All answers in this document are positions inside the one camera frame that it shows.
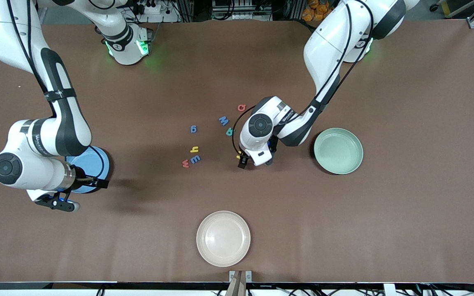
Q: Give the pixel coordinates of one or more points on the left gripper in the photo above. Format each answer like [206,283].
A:
[243,163]

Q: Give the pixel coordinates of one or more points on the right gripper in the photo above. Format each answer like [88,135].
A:
[84,179]

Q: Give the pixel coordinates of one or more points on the teal foam letter R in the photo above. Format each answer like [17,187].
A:
[228,132]

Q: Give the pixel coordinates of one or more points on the pink foam letter Q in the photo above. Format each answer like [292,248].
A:
[243,109]

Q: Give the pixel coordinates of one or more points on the red foam letter w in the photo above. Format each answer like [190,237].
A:
[185,164]

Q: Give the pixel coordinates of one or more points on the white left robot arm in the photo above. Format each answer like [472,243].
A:
[327,49]

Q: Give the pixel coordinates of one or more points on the blue plate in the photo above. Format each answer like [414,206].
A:
[91,160]

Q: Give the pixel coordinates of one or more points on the blue foam letter M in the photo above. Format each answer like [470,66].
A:
[223,121]

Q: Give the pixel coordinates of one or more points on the blue foam letter E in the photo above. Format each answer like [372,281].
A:
[195,159]

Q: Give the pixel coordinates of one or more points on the blue foam letter g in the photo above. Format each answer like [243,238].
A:
[193,131]

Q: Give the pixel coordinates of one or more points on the beige plate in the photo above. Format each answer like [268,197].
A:
[223,238]

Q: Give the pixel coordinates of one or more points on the green plate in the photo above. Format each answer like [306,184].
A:
[338,151]

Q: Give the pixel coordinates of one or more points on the grey equipment rack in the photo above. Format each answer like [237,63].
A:
[241,8]

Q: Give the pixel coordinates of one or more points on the orange bags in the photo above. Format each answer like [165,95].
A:
[313,12]

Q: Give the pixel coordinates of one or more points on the white power strip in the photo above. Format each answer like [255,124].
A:
[154,9]

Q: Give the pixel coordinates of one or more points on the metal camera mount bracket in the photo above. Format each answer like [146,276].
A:
[240,283]

